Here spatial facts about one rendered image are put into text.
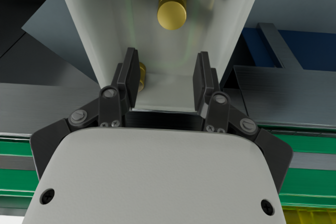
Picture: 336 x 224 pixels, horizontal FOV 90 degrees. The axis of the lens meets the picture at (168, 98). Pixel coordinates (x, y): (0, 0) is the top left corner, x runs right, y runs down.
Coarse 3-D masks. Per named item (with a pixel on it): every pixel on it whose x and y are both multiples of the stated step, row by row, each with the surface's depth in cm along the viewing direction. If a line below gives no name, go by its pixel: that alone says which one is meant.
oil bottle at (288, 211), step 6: (282, 210) 29; (288, 210) 29; (294, 210) 29; (300, 210) 29; (306, 210) 29; (288, 216) 28; (294, 216) 28; (300, 216) 28; (306, 216) 28; (288, 222) 28; (294, 222) 28; (300, 222) 28; (306, 222) 28
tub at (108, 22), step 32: (96, 0) 19; (128, 0) 22; (192, 0) 22; (224, 0) 19; (96, 32) 20; (128, 32) 26; (160, 32) 25; (192, 32) 25; (224, 32) 19; (96, 64) 22; (160, 64) 30; (192, 64) 30; (224, 64) 21; (160, 96) 30; (192, 96) 30
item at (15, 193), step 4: (0, 192) 33; (4, 192) 33; (8, 192) 33; (12, 192) 33; (16, 192) 33; (20, 192) 33; (24, 192) 33; (28, 192) 33; (32, 192) 33; (24, 196) 34; (28, 196) 33; (32, 196) 33
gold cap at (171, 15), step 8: (160, 0) 19; (168, 0) 18; (176, 0) 18; (184, 0) 20; (160, 8) 18; (168, 8) 18; (176, 8) 18; (184, 8) 18; (160, 16) 19; (168, 16) 19; (176, 16) 19; (184, 16) 19; (160, 24) 20; (168, 24) 20; (176, 24) 20
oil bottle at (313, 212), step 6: (312, 210) 29; (318, 210) 29; (324, 210) 29; (330, 210) 29; (312, 216) 28; (318, 216) 28; (324, 216) 28; (330, 216) 28; (312, 222) 28; (318, 222) 28; (324, 222) 28; (330, 222) 28
